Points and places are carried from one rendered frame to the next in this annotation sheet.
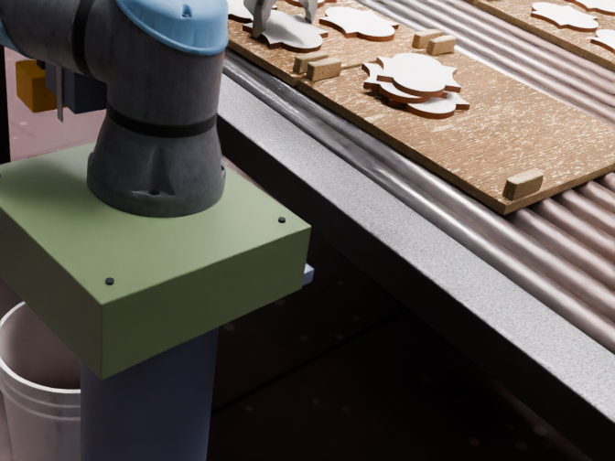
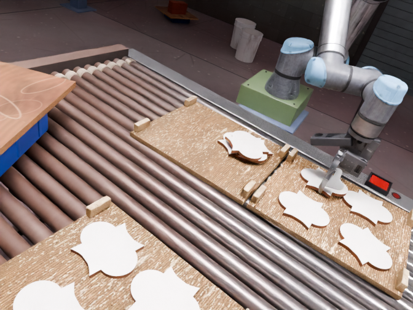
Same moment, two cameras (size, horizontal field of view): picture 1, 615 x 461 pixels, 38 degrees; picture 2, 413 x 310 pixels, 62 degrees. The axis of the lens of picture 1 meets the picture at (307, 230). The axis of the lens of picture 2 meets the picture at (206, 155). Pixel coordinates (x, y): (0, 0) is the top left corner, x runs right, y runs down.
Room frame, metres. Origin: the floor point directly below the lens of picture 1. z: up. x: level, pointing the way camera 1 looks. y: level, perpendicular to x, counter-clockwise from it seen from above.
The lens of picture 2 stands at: (2.09, -0.57, 1.54)
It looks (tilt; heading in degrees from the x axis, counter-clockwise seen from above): 35 degrees down; 159
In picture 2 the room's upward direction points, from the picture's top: 16 degrees clockwise
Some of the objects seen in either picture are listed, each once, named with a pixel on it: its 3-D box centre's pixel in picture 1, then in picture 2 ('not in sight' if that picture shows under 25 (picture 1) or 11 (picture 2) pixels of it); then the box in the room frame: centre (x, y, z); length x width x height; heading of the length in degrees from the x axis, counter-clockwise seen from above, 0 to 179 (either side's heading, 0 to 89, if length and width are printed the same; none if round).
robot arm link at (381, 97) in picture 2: not in sight; (382, 99); (1.43, 0.11, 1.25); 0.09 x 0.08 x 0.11; 161
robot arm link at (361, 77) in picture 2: not in sight; (365, 83); (1.33, 0.12, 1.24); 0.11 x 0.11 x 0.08; 72
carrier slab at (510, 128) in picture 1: (472, 117); (214, 143); (1.23, -0.22, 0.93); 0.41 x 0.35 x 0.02; 45
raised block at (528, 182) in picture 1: (523, 184); (190, 101); (1.00, -0.26, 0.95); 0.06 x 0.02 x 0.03; 135
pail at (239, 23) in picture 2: not in sight; (241, 34); (-2.54, 1.27, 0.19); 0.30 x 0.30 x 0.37
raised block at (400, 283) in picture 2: not in sight; (402, 279); (1.76, 0.12, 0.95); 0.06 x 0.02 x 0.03; 135
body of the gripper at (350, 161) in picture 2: not in sight; (354, 150); (1.44, 0.11, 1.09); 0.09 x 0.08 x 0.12; 45
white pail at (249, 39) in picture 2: not in sight; (247, 45); (-2.12, 1.22, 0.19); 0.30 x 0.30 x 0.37
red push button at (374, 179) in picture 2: not in sight; (378, 184); (1.39, 0.33, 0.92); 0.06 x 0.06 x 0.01; 42
